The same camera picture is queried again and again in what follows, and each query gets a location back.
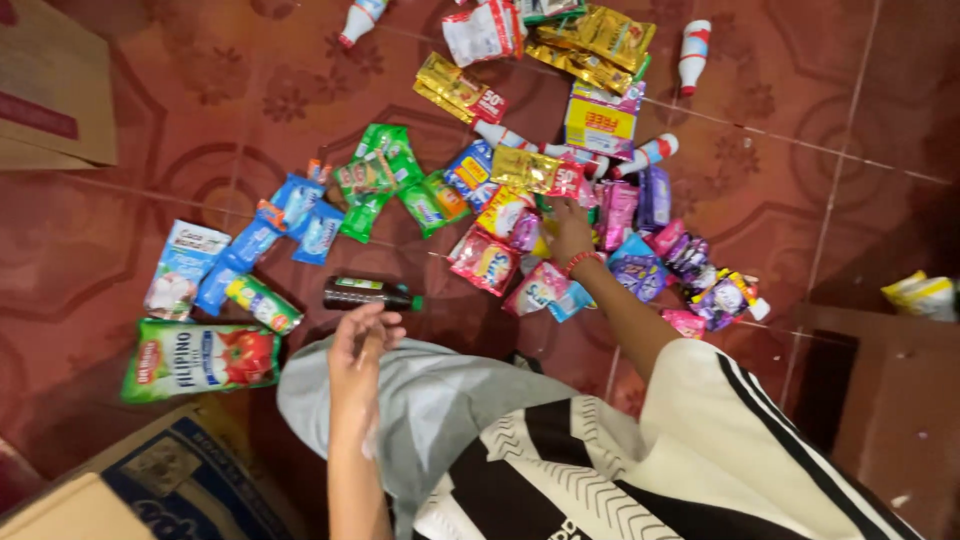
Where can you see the person's right hand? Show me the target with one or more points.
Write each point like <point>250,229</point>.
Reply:
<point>571,236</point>

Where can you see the person's left hand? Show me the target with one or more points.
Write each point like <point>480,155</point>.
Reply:
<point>356,367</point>

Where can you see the person's right fingers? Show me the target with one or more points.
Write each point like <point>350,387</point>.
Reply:
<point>561,211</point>

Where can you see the person's left fingers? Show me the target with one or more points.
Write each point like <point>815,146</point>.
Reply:
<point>371,319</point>

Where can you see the dark bottle with green cap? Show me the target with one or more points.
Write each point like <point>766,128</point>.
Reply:
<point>367,294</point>

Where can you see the small pink sachet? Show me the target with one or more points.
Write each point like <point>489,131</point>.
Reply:
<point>526,231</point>

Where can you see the gold packet with red label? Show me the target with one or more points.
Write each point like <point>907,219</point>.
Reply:
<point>459,88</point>
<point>532,171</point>

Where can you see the yellow red sachet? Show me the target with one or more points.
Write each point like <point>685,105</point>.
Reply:
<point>504,211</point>

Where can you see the pink magenta packet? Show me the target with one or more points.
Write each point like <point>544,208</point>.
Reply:
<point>619,214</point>

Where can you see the pink white detergent packet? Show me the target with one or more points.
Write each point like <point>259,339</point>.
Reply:
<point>534,289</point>

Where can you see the light blue sachet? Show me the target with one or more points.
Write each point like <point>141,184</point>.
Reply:
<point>571,301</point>

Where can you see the red detergent packet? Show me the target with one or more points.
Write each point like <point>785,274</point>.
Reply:
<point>486,262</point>

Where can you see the blue yellow packet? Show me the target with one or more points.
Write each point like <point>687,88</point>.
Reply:
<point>472,174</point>

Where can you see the blue purple packet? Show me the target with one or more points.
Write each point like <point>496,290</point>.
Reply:
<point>637,270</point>

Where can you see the yellow white purple packet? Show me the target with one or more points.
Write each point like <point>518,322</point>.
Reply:
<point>601,120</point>

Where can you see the bright pink sachet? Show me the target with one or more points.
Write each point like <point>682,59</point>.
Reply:
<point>667,236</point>

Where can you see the green yellow seasoning pouch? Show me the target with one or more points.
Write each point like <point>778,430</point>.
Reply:
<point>262,302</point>

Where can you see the grey shorts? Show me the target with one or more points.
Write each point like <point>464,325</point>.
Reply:
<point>442,405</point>

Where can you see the green orange sachet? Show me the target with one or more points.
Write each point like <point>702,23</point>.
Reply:
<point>448,196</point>

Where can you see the dark purple sachet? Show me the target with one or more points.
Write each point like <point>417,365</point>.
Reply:
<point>690,259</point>

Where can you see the large gold packet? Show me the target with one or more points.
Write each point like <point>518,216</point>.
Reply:
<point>581,67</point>
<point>600,34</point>

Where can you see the small orange blue sachet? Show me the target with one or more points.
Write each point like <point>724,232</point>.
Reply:
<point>319,171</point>

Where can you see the green tomato sauce pouch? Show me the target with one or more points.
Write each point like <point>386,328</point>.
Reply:
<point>199,358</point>

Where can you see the white blue coconut packet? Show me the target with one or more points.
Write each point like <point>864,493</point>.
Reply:
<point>184,266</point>

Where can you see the white red packet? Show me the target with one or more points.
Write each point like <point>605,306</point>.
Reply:
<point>480,34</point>

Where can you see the green edged packet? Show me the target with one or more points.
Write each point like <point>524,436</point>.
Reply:
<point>551,7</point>

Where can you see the blue printed cardboard box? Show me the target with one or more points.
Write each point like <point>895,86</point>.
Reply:
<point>157,487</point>

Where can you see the white black striped shirt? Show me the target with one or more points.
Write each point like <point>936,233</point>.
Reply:
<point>675,465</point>

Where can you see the brown cardboard box with flaps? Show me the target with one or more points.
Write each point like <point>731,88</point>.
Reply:
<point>892,405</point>

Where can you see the plain brown cardboard box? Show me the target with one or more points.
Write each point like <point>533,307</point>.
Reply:
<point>49,82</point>

